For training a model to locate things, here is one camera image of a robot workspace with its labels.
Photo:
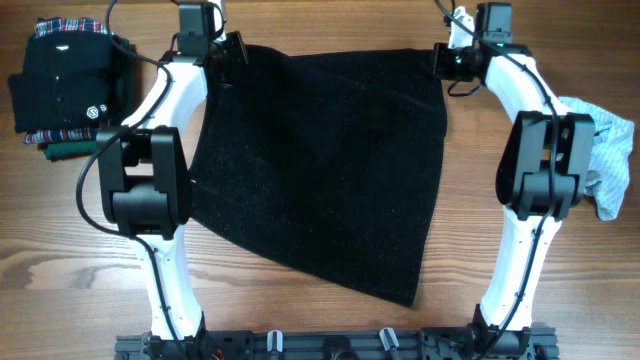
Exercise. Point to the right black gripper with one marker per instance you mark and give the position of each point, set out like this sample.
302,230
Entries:
439,54

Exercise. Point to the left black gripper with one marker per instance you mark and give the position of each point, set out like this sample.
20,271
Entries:
239,59

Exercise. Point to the black knit skirt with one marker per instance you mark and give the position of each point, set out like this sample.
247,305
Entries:
329,164

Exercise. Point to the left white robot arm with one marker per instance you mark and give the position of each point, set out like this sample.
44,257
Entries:
146,192

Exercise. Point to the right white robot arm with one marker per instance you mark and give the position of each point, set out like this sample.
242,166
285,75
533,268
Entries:
540,177

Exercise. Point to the light blue striped cloth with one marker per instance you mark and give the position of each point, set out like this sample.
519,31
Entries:
608,174

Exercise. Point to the plaid folded shirt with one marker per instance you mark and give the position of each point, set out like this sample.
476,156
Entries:
57,24

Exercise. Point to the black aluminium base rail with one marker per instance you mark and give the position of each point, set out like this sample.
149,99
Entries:
427,343

